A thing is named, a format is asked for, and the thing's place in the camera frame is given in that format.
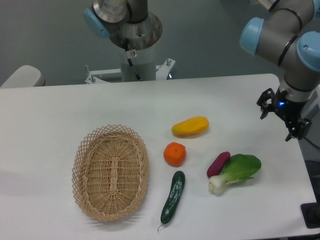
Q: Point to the orange tangerine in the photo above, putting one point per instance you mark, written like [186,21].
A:
[175,154]

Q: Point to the white pedestal base frame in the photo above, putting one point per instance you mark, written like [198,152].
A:
[105,75]

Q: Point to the black device at table edge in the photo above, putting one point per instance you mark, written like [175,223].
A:
[311,214]

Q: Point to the green cucumber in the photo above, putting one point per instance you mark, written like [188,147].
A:
[176,190]

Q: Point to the green bok choy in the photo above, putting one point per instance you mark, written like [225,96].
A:
[238,168]

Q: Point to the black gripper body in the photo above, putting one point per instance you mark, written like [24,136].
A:
[289,111]

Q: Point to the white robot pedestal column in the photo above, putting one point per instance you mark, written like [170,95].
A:
[135,44]

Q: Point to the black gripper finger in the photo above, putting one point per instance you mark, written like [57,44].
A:
[262,102]
[297,128]

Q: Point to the yellow mango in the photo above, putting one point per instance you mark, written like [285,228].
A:
[190,127]

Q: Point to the white chair armrest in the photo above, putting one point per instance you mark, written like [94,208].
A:
[24,77]

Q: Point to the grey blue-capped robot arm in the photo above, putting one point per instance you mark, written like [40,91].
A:
[277,39]

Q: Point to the purple sweet potato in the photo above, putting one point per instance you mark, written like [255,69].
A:
[218,164]

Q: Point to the woven wicker basket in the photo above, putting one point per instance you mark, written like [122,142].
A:
[110,173]

